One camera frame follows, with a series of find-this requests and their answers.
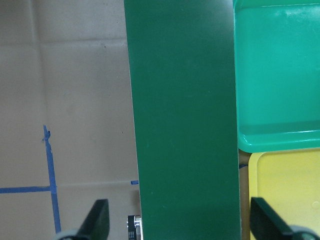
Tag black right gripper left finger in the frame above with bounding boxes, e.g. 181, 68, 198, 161
75, 199, 110, 240

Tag green plastic tray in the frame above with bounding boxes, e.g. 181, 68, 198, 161
233, 0, 320, 153

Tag green conveyor belt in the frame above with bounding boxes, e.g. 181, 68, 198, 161
124, 0, 241, 240

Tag yellow plastic tray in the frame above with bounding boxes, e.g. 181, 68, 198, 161
248, 148, 320, 235

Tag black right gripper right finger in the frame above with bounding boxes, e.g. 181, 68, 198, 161
249, 197, 294, 240

